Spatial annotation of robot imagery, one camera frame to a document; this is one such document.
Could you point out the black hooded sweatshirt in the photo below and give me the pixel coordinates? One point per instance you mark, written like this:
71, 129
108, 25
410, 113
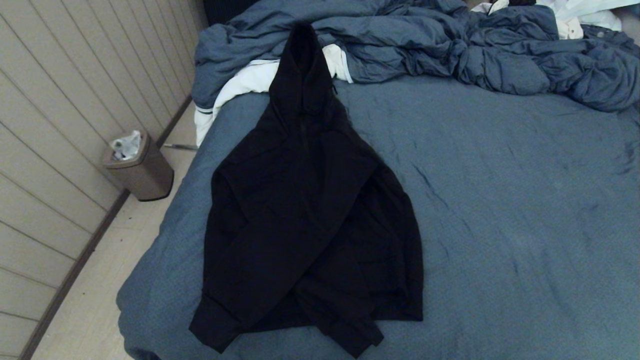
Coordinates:
310, 210

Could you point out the blue bed sheet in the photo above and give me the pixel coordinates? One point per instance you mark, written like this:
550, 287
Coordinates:
500, 200

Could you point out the brown trash bin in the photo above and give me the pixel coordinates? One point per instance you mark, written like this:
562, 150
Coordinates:
145, 175

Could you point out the white garment with black trim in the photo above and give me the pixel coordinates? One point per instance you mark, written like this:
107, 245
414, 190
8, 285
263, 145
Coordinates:
487, 6

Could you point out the crumpled blue duvet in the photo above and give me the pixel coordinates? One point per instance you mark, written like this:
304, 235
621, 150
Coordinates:
425, 45

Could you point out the white plastic bin bag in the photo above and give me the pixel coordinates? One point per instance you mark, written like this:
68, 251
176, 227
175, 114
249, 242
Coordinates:
126, 146

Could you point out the black headboard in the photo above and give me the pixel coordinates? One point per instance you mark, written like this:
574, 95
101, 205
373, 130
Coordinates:
225, 10

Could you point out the white shirt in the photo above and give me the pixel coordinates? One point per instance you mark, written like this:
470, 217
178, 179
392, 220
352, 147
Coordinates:
590, 10

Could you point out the white garment with dark stripe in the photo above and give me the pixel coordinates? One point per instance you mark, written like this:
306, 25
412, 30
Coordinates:
240, 82

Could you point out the cream garment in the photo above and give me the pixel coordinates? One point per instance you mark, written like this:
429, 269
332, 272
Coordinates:
570, 27

